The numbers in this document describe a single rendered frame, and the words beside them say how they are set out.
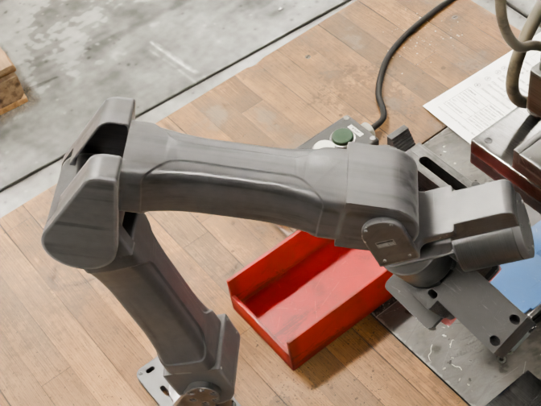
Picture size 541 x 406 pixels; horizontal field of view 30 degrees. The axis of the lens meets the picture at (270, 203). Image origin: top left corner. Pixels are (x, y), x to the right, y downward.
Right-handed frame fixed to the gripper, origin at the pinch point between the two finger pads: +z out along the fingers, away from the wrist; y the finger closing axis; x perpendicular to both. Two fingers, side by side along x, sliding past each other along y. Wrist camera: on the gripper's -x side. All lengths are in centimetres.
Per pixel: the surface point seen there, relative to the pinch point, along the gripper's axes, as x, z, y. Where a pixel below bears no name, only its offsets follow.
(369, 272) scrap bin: 15.4, 14.6, -7.3
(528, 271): -0.5, 10.1, 5.4
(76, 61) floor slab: 175, 120, -33
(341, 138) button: 33.0, 18.0, 2.6
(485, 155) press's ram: 7.5, -2.0, 11.4
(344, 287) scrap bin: 15.9, 12.8, -10.7
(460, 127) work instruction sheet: 25.7, 27.9, 14.4
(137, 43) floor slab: 169, 127, -18
